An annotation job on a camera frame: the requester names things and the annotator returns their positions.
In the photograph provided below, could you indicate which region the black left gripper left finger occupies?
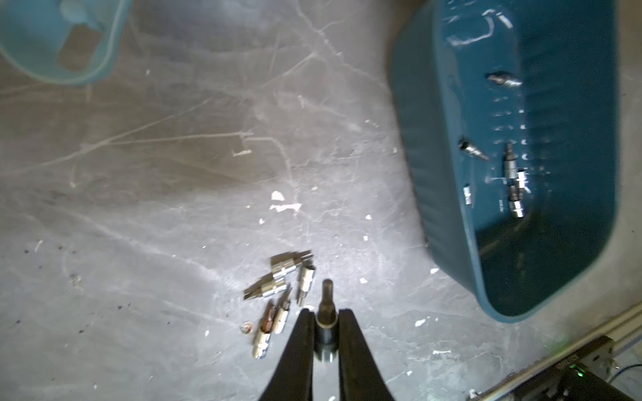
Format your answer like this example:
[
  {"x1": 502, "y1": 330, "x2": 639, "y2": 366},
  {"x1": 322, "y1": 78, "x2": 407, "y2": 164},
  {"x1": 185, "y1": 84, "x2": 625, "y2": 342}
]
[{"x1": 259, "y1": 308, "x2": 315, "y2": 401}]

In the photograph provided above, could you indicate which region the silver socket bit brown tip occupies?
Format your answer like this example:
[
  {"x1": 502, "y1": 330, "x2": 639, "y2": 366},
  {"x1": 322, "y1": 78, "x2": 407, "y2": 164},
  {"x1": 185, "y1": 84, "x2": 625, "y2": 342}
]
[{"x1": 252, "y1": 302, "x2": 276, "y2": 359}]

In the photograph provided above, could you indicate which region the dark teal storage box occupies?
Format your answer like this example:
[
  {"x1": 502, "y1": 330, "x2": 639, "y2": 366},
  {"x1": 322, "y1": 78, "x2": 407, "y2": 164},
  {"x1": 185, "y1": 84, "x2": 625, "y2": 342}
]
[{"x1": 390, "y1": 1, "x2": 620, "y2": 322}]

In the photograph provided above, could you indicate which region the light blue plastic scoop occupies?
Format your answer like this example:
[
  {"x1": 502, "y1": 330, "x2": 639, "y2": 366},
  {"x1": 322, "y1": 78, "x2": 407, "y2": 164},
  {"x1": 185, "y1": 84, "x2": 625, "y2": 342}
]
[{"x1": 1, "y1": 1, "x2": 131, "y2": 85}]

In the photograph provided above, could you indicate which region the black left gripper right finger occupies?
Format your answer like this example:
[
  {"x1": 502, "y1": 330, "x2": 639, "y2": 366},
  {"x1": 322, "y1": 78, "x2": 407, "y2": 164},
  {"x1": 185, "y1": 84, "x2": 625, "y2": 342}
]
[{"x1": 338, "y1": 309, "x2": 394, "y2": 401}]

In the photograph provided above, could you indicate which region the aluminium front rail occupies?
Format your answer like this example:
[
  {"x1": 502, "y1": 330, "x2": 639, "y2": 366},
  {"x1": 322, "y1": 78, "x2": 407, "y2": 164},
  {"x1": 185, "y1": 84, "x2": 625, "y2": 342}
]
[{"x1": 468, "y1": 303, "x2": 641, "y2": 400}]

